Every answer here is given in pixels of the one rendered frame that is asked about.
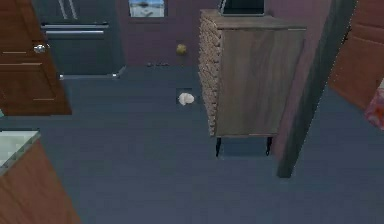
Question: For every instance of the brown counter with pale top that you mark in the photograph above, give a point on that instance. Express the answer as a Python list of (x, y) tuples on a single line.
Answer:
[(26, 180)]

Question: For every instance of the white crumpled lump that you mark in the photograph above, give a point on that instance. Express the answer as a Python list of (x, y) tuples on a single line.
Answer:
[(186, 99)]

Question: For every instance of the brown panelled room door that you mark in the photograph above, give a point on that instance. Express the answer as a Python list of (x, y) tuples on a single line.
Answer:
[(361, 56)]

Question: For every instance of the framed blue wall picture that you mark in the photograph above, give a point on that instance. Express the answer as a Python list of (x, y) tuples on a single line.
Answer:
[(146, 8)]

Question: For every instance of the grey-brown wooden cabinet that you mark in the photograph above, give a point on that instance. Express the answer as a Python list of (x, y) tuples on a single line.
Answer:
[(253, 80)]

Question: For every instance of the yellow-green ball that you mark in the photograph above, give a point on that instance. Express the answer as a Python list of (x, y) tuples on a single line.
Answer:
[(181, 49)]

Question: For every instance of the brown wooden room door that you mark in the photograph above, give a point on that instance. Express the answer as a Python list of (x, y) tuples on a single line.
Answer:
[(26, 76)]

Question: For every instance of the red and pink cloth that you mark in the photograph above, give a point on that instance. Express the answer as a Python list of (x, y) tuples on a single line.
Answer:
[(376, 108)]

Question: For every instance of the dark grey fridge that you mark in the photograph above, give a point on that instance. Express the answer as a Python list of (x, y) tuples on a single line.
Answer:
[(85, 50)]

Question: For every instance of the silver round door knob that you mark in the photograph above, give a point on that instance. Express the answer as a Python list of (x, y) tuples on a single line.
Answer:
[(39, 48)]

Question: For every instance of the black television set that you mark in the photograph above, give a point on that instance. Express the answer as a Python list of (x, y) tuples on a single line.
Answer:
[(242, 7)]

